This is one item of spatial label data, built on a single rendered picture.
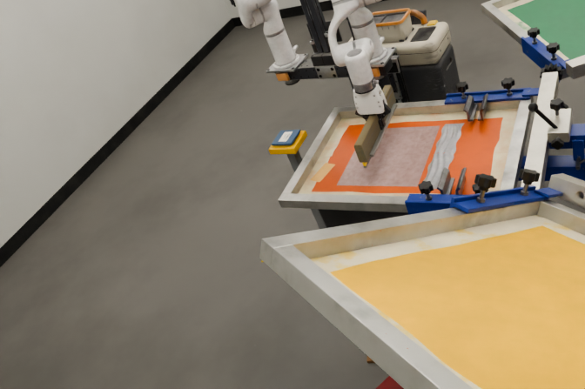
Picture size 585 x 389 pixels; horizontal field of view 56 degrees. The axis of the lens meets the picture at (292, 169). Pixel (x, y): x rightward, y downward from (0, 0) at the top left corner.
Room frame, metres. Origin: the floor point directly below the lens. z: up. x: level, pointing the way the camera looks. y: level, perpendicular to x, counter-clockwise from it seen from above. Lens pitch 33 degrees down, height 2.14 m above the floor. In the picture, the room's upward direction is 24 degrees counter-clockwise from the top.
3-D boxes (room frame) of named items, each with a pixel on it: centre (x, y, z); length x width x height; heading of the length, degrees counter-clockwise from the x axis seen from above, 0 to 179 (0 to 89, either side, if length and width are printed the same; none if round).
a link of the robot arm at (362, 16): (2.06, -0.50, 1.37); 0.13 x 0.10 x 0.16; 70
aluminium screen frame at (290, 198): (1.59, -0.40, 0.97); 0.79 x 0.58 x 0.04; 51
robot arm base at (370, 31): (2.07, -0.50, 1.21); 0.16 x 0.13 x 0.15; 136
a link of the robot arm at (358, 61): (1.67, -0.36, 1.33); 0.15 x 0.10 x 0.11; 160
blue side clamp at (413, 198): (1.22, -0.41, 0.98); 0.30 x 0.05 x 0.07; 51
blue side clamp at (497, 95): (1.66, -0.76, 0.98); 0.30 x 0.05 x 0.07; 51
